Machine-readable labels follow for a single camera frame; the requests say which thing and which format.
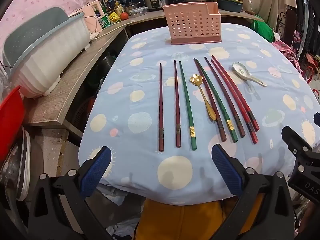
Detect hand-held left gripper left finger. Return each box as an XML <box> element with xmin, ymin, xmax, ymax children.
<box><xmin>27</xmin><ymin>146</ymin><xmax>118</xmax><ymax>240</ymax></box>

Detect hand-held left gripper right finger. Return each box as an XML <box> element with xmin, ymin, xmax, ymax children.
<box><xmin>205</xmin><ymin>144</ymin><xmax>295</xmax><ymax>240</ymax></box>

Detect dark red chopstick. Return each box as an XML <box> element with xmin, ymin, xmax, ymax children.
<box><xmin>204</xmin><ymin>56</ymin><xmax>246</xmax><ymax>138</ymax></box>
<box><xmin>158</xmin><ymin>63</ymin><xmax>165</xmax><ymax>152</ymax></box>
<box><xmin>174</xmin><ymin>60</ymin><xmax>181</xmax><ymax>148</ymax></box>
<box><xmin>193</xmin><ymin>57</ymin><xmax>227</xmax><ymax>142</ymax></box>

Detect bright red chopstick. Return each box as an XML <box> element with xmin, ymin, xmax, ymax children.
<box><xmin>211</xmin><ymin>55</ymin><xmax>260</xmax><ymax>132</ymax></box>
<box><xmin>211</xmin><ymin>59</ymin><xmax>258</xmax><ymax>145</ymax></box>

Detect green chopstick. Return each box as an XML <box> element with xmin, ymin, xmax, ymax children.
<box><xmin>179</xmin><ymin>61</ymin><xmax>197</xmax><ymax>151</ymax></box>
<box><xmin>195</xmin><ymin>58</ymin><xmax>239</xmax><ymax>143</ymax></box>

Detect white ceramic spoon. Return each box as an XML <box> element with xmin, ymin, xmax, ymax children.
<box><xmin>232</xmin><ymin>62</ymin><xmax>267</xmax><ymax>87</ymax></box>

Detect gold flower spoon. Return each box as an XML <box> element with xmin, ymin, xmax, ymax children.
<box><xmin>190</xmin><ymin>74</ymin><xmax>217</xmax><ymax>122</ymax></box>

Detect pink perforated utensil holder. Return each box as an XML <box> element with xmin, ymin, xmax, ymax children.
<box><xmin>162</xmin><ymin>2</ymin><xmax>222</xmax><ymax>45</ymax></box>

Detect yellow cloth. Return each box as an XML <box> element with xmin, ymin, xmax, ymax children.
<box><xmin>135</xmin><ymin>197</ymin><xmax>265</xmax><ymax>240</ymax></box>

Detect magenta patterned cloth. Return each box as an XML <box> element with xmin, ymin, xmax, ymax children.
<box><xmin>271</xmin><ymin>40</ymin><xmax>300</xmax><ymax>70</ymax></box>

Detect grey rimmed basin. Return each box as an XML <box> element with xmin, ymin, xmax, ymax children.
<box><xmin>0</xmin><ymin>126</ymin><xmax>32</xmax><ymax>202</ymax></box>

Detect wooden counter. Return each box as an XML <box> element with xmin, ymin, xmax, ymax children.
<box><xmin>24</xmin><ymin>9</ymin><xmax>265</xmax><ymax>132</ymax></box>

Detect red plastic basin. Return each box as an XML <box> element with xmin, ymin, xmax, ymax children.
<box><xmin>0</xmin><ymin>85</ymin><xmax>25</xmax><ymax>160</ymax></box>

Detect black wrought iron chair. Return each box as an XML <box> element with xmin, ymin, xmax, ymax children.
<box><xmin>276</xmin><ymin>9</ymin><xmax>298</xmax><ymax>43</ymax></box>

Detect green cloth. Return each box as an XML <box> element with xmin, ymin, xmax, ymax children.
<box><xmin>251</xmin><ymin>15</ymin><xmax>275</xmax><ymax>43</ymax></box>

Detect hanging clothes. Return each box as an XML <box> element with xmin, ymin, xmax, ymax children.
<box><xmin>295</xmin><ymin>0</ymin><xmax>320</xmax><ymax>55</ymax></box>

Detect white dish rack with lid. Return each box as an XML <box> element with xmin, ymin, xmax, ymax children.
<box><xmin>2</xmin><ymin>7</ymin><xmax>91</xmax><ymax>98</ymax></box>

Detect blue planter with plants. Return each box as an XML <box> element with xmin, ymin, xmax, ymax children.
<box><xmin>214</xmin><ymin>0</ymin><xmax>244</xmax><ymax>13</ymax></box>

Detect green labelled packet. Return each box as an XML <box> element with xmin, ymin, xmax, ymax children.
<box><xmin>99</xmin><ymin>12</ymin><xmax>111</xmax><ymax>28</ymax></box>

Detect pink kitchen appliance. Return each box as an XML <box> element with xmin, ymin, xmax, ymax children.
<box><xmin>75</xmin><ymin>1</ymin><xmax>103</xmax><ymax>34</ymax></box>

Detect glass container with lid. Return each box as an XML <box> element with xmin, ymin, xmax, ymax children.
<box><xmin>130</xmin><ymin>6</ymin><xmax>148</xmax><ymax>18</ymax></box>

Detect yellow oil bottle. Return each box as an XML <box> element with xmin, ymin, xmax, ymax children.
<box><xmin>114</xmin><ymin>0</ymin><xmax>125</xmax><ymax>14</ymax></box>

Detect small lidded steel pot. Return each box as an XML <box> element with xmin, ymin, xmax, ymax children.
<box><xmin>124</xmin><ymin>3</ymin><xmax>142</xmax><ymax>15</ymax></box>

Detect pink dotted cloth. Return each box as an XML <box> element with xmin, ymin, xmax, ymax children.
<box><xmin>0</xmin><ymin>0</ymin><xmax>100</xmax><ymax>55</ymax></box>

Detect white power cable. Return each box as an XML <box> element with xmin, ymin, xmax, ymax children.
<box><xmin>98</xmin><ymin>24</ymin><xmax>127</xmax><ymax>38</ymax></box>

